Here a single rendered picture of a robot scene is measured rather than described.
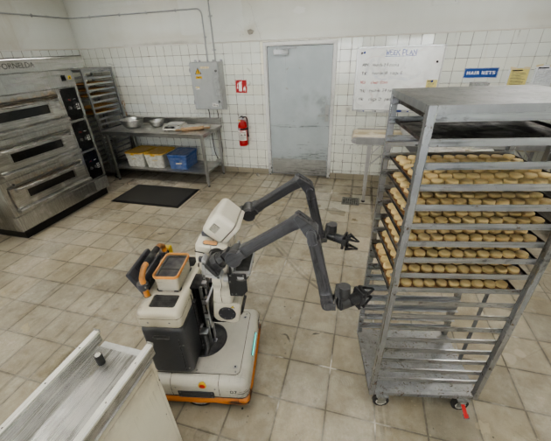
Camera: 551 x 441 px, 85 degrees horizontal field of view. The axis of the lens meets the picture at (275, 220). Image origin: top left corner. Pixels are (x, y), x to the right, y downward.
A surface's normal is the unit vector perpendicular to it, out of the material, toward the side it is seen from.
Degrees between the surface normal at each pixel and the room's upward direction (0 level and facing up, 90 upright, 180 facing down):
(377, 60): 90
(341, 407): 0
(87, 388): 0
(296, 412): 0
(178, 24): 90
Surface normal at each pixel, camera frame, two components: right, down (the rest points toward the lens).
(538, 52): -0.26, 0.49
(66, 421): -0.04, -0.87
